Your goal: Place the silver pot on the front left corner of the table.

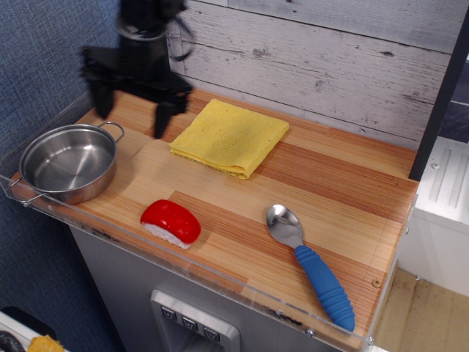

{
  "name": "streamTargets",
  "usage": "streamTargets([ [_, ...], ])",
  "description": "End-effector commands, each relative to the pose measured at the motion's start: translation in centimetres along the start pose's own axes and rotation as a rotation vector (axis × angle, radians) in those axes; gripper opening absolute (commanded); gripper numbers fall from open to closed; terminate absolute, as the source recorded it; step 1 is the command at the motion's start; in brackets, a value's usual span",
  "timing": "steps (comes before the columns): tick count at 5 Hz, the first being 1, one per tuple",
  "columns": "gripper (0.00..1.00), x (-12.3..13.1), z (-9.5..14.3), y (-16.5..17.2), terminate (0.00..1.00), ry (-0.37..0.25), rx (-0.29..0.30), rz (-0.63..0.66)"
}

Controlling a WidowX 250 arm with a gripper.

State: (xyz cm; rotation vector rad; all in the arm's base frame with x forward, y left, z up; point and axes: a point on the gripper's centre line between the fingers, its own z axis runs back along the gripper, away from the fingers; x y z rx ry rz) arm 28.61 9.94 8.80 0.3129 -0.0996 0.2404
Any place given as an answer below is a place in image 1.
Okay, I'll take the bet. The red toy sushi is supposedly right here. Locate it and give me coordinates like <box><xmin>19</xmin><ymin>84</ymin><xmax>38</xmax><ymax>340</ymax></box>
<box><xmin>140</xmin><ymin>199</ymin><xmax>202</xmax><ymax>249</ymax></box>

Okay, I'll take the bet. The yellow folded cloth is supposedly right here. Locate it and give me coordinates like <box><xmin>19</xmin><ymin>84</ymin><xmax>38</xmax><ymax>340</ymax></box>
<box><xmin>169</xmin><ymin>99</ymin><xmax>289</xmax><ymax>180</ymax></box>

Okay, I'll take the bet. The blue handled metal spoon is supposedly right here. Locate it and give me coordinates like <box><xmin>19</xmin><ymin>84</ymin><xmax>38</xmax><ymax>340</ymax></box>
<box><xmin>266</xmin><ymin>204</ymin><xmax>355</xmax><ymax>332</ymax></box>

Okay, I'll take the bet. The stainless steel pot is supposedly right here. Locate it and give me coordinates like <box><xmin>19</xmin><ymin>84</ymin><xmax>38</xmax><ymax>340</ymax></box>
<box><xmin>9</xmin><ymin>122</ymin><xmax>125</xmax><ymax>206</ymax></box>

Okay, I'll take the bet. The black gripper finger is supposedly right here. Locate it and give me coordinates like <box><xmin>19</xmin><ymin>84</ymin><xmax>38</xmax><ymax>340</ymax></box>
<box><xmin>89</xmin><ymin>81</ymin><xmax>114</xmax><ymax>117</ymax></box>
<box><xmin>154</xmin><ymin>102</ymin><xmax>179</xmax><ymax>139</ymax></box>

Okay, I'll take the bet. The grey toy fridge cabinet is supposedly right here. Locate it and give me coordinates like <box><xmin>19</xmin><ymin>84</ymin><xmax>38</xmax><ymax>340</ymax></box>
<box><xmin>68</xmin><ymin>224</ymin><xmax>341</xmax><ymax>352</ymax></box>

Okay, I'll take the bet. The yellow object bottom left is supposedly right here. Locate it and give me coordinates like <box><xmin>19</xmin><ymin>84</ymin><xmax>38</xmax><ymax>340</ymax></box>
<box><xmin>27</xmin><ymin>335</ymin><xmax>66</xmax><ymax>352</ymax></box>

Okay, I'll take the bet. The white ridged side appliance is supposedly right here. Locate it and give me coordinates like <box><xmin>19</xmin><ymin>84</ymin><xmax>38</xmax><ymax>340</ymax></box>
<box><xmin>397</xmin><ymin>137</ymin><xmax>468</xmax><ymax>296</ymax></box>

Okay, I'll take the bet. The dark grey right post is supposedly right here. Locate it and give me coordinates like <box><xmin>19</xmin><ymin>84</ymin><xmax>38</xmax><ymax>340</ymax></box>
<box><xmin>408</xmin><ymin>10</ymin><xmax>468</xmax><ymax>181</ymax></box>

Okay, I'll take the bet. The silver dispenser button panel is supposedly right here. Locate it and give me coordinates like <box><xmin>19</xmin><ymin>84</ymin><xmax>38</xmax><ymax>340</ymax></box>
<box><xmin>150</xmin><ymin>289</ymin><xmax>241</xmax><ymax>351</ymax></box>

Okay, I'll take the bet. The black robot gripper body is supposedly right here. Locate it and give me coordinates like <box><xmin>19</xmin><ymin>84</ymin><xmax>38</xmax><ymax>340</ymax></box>
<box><xmin>81</xmin><ymin>34</ymin><xmax>192</xmax><ymax>110</ymax></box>

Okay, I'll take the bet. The clear acrylic table guard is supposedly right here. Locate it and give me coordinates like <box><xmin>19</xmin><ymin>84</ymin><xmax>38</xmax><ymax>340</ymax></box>
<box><xmin>0</xmin><ymin>91</ymin><xmax>421</xmax><ymax>349</ymax></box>

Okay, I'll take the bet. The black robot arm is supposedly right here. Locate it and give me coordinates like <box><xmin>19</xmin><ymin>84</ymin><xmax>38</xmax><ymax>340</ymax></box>
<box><xmin>82</xmin><ymin>1</ymin><xmax>192</xmax><ymax>139</ymax></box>

